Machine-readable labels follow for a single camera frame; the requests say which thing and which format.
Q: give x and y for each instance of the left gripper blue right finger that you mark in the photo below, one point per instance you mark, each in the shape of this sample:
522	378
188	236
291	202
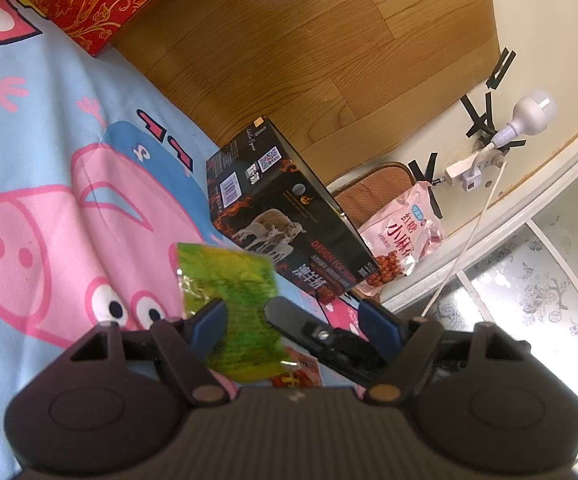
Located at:
408	348

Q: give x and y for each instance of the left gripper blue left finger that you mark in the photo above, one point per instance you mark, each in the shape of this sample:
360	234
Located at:
182	348

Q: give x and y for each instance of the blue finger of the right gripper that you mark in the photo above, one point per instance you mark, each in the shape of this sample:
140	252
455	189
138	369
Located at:
340	350

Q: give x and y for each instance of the red orange snack packet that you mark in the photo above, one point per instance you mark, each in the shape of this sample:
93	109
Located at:
299	371

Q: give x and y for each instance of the green seaweed snack bag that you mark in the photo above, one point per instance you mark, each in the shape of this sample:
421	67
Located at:
250	350

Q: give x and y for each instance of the pink fried dough snack bag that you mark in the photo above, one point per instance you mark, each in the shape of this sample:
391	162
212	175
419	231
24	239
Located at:
399	236

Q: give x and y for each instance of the brown seat cushion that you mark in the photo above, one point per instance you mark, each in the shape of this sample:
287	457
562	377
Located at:
364	196

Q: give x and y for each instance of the black sheep print box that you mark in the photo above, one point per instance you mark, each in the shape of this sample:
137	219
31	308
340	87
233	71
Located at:
265	199

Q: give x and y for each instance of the white power strip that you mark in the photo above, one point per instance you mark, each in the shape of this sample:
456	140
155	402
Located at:
467	173

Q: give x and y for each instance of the peppa pig blue bedsheet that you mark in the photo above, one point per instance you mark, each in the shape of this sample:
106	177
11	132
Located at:
100	179

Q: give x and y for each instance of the wooden headboard panel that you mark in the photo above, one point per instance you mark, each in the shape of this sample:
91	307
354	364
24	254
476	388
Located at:
345	81

